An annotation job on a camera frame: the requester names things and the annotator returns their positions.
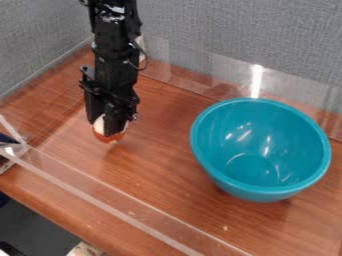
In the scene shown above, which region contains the clear acrylic front barrier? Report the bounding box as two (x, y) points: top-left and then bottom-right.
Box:
(0, 114), (252, 256)

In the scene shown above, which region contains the blue plastic bowl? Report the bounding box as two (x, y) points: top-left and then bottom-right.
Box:
(190, 98), (332, 202)

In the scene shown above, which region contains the clear acrylic barrier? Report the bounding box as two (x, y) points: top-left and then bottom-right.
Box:
(137, 36), (342, 142)
(0, 114), (252, 256)
(0, 36), (93, 99)

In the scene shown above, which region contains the white brown toy mushroom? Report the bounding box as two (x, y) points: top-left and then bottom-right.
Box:
(93, 115), (129, 144)

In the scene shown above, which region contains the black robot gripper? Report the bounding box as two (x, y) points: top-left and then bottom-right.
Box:
(81, 54), (141, 136)

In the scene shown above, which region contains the clear acrylic back barrier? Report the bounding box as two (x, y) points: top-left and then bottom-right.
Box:
(137, 36), (342, 142)

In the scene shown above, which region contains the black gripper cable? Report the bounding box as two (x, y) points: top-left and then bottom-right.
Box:
(128, 40), (150, 72)

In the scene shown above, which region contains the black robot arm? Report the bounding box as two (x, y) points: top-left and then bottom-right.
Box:
(79, 0), (142, 141)

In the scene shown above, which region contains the clear acrylic left barrier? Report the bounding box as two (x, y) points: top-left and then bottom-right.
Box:
(0, 36), (93, 99)

